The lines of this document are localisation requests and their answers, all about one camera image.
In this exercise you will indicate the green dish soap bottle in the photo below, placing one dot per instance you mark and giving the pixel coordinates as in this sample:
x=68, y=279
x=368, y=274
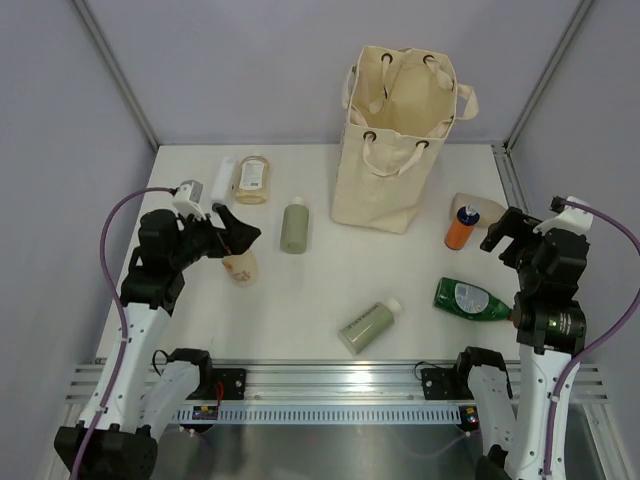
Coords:
x=469, y=301

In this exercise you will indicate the aluminium front rail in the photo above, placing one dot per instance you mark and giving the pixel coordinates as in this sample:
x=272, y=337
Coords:
x=342, y=382

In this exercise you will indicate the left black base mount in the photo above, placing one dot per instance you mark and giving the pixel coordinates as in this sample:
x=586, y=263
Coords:
x=229, y=383

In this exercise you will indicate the aluminium rail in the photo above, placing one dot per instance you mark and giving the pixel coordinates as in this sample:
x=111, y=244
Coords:
x=513, y=191
x=342, y=382

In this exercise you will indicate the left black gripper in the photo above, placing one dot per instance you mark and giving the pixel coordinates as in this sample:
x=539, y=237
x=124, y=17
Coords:
x=236, y=243

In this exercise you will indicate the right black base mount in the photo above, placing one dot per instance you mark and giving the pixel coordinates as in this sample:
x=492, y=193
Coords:
x=440, y=384

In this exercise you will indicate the right side aluminium rail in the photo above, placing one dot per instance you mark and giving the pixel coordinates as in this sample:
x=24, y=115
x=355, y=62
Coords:
x=513, y=191

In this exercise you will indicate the white slotted cable duct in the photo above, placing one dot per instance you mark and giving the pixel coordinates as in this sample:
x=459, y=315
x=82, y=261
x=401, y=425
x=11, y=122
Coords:
x=317, y=415

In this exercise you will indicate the beige squeeze bottle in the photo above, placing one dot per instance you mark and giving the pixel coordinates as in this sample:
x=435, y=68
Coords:
x=489, y=210

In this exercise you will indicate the orange bottle blue cap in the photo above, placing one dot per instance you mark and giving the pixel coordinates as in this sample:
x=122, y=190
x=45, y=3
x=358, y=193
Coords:
x=463, y=224

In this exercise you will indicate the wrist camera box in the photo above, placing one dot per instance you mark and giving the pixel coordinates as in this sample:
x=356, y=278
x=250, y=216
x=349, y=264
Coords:
x=569, y=216
x=186, y=200

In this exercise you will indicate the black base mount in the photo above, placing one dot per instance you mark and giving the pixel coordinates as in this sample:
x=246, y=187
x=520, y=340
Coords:
x=440, y=384
x=229, y=383

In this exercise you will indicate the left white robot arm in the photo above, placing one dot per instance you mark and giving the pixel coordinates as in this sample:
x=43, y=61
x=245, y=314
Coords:
x=118, y=432

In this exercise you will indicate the sage green Murrayle bottle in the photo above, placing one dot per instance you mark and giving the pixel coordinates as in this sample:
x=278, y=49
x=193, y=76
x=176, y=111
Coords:
x=369, y=325

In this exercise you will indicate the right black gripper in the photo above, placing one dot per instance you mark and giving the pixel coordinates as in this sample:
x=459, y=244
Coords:
x=516, y=224

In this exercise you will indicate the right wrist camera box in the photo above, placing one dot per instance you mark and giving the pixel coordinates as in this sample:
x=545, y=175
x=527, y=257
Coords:
x=569, y=216

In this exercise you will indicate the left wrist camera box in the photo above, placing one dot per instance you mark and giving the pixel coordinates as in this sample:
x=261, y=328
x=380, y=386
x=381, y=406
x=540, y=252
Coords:
x=186, y=200

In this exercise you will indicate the clear yellow liquid bottle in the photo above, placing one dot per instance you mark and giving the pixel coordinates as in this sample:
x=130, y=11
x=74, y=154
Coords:
x=253, y=182

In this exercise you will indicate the cream canvas tote bag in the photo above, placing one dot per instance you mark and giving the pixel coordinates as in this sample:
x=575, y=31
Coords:
x=401, y=106

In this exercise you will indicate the white slim bottle black cap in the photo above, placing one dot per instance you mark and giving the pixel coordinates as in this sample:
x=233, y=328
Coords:
x=225, y=183

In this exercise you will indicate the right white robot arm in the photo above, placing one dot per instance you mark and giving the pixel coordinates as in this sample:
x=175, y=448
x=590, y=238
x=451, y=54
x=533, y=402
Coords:
x=523, y=435

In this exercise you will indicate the cream pump bottle floral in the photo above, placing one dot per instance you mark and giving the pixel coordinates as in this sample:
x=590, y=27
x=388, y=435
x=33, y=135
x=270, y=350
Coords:
x=242, y=269

